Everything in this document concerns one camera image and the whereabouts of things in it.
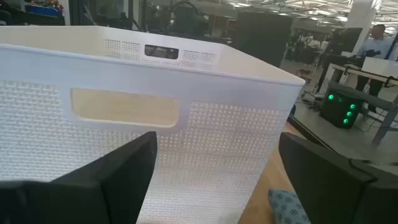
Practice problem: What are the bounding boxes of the wooden top desk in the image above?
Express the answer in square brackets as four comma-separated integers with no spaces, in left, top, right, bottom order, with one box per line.
[323,63,398,94]

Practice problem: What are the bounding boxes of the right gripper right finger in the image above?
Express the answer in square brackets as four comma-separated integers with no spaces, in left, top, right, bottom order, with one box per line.
[278,131,398,224]

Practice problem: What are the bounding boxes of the black computer tower green lights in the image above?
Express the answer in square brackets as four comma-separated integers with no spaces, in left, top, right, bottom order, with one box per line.
[319,88,364,130]

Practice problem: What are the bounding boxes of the grey metal desk frame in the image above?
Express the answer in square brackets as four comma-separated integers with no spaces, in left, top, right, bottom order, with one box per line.
[328,81,398,146]

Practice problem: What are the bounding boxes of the white panel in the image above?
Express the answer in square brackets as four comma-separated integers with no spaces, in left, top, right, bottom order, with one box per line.
[361,56,398,78]

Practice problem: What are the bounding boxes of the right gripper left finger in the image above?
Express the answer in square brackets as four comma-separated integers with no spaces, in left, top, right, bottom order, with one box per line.
[0,131,159,224]

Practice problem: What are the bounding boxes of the black computer monitor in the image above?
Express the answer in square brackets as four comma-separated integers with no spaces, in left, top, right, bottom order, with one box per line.
[334,27,363,55]

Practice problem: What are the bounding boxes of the black tall cabinet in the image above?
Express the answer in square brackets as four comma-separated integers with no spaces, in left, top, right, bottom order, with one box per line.
[231,11,293,68]

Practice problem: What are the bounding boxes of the blue patterned cloth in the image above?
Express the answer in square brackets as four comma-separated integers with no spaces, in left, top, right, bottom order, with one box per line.
[267,188,312,224]

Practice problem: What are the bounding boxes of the black aluminium table frame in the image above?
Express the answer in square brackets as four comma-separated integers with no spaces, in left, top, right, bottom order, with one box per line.
[287,105,340,155]

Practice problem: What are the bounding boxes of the blue box with flowers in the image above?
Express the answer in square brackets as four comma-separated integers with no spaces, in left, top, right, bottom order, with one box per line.
[29,0,65,17]

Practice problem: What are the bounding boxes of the white woven plastic basket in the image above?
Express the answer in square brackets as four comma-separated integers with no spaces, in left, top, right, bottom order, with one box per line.
[0,24,306,224]

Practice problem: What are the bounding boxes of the person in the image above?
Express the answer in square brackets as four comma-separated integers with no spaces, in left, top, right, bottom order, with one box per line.
[354,24,398,113]

